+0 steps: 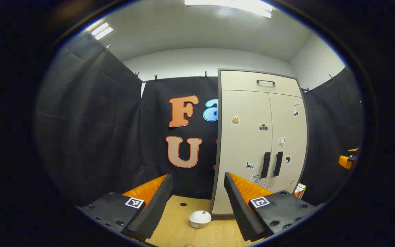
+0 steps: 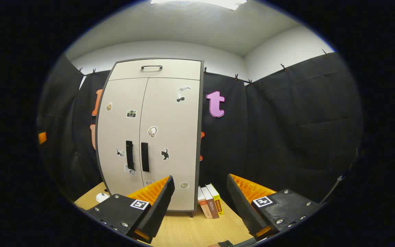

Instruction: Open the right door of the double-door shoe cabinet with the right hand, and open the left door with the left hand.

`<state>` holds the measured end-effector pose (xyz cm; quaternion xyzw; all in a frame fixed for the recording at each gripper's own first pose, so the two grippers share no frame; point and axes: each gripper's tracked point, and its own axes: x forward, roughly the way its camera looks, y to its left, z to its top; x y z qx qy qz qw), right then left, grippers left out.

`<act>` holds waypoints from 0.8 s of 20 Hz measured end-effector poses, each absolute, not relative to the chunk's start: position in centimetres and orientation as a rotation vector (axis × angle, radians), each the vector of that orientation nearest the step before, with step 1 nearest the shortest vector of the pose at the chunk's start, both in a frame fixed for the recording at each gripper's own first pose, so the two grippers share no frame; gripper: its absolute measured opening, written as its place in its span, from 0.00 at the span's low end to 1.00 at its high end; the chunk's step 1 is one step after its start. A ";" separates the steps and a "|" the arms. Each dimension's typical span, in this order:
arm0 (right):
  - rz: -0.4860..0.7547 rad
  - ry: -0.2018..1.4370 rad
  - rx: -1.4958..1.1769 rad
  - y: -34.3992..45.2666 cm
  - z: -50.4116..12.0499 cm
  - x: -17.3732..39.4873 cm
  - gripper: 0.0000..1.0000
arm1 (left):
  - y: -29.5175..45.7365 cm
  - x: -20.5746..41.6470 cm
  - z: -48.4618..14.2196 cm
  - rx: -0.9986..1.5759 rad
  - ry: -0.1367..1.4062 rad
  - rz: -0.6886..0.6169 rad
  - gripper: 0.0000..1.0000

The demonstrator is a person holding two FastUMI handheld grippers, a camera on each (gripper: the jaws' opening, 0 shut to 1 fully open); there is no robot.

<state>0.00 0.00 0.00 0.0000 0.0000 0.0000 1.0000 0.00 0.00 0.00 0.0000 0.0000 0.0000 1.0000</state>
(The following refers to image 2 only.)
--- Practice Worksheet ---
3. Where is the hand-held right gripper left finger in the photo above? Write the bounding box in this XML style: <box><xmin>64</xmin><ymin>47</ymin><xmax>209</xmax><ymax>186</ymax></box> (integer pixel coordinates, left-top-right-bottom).
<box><xmin>87</xmin><ymin>176</ymin><xmax>176</xmax><ymax>244</ymax></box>

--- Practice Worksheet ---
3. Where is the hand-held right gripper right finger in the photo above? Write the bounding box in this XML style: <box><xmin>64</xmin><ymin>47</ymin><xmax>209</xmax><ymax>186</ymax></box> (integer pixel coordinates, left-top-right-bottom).
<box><xmin>227</xmin><ymin>174</ymin><xmax>322</xmax><ymax>240</ymax></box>

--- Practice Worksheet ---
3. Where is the black door handle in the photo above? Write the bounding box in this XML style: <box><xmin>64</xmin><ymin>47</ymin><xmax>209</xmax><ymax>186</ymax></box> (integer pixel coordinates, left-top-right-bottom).
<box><xmin>141</xmin><ymin>142</ymin><xmax>149</xmax><ymax>172</ymax></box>
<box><xmin>126</xmin><ymin>140</ymin><xmax>135</xmax><ymax>170</ymax></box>

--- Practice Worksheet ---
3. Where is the beige double-door shoe cabinet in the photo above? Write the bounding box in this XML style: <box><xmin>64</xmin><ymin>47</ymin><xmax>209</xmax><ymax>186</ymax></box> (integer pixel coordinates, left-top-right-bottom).
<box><xmin>95</xmin><ymin>58</ymin><xmax>205</xmax><ymax>218</ymax></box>

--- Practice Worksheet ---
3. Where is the beige door headphones sticker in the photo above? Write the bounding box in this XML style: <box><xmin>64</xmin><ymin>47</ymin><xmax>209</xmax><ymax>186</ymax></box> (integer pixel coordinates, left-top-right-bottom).
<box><xmin>139</xmin><ymin>78</ymin><xmax>201</xmax><ymax>211</ymax></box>

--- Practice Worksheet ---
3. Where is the beige door camera sticker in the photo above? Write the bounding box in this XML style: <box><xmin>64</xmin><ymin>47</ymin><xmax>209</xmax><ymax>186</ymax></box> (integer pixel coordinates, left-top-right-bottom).
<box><xmin>96</xmin><ymin>78</ymin><xmax>148</xmax><ymax>196</ymax></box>

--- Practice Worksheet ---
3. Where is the beige cabinet drawer front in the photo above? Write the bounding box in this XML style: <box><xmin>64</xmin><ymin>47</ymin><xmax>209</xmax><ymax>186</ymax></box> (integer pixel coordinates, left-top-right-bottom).
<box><xmin>109</xmin><ymin>59</ymin><xmax>202</xmax><ymax>81</ymax></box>

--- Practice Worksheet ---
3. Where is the white and red book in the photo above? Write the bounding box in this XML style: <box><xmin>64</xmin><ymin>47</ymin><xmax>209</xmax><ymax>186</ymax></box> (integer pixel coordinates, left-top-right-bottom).
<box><xmin>198</xmin><ymin>187</ymin><xmax>213</xmax><ymax>219</ymax></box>

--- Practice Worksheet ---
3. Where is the black backdrop cloth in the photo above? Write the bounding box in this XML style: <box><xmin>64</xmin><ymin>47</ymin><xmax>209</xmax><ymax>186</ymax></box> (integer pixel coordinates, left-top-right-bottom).
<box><xmin>37</xmin><ymin>51</ymin><xmax>362</xmax><ymax>206</ymax></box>

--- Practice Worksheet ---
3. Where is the ceiling light panel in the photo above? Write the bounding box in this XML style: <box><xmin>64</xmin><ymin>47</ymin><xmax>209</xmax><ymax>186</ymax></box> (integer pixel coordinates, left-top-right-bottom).
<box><xmin>151</xmin><ymin>0</ymin><xmax>248</xmax><ymax>11</ymax></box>

